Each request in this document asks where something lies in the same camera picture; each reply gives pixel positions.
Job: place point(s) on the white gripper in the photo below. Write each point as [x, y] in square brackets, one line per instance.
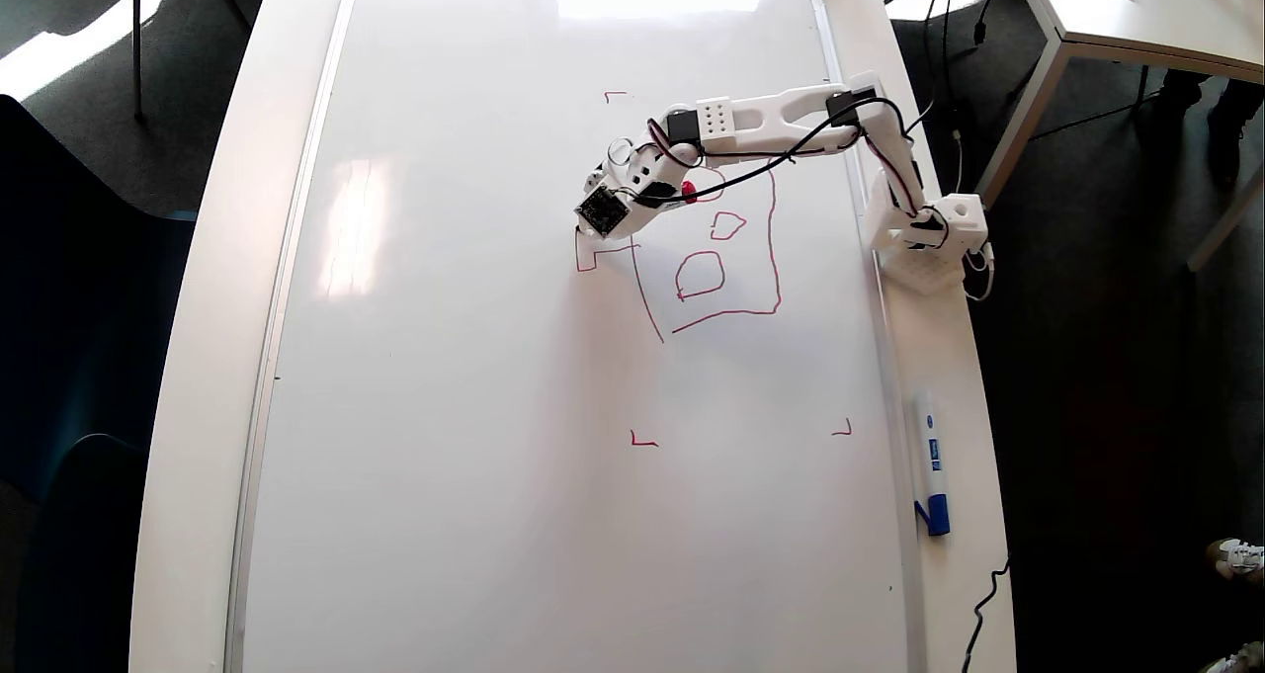
[594, 181]

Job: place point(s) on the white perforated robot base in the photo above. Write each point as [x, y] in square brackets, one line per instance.
[924, 270]

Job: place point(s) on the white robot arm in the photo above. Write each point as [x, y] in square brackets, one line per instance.
[791, 115]

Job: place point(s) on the blue whiteboard marker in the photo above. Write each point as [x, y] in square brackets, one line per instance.
[931, 456]

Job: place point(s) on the dark trouser leg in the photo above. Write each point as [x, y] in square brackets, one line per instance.
[1243, 125]
[1184, 95]

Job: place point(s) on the white side table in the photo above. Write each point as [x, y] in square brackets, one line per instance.
[1166, 11]

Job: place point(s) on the dark blue chair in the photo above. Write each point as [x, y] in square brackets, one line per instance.
[79, 307]
[79, 554]

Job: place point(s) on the black wrist camera board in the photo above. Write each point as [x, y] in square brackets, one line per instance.
[602, 211]

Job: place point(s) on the white whiteboard with metal frame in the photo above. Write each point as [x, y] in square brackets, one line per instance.
[445, 406]

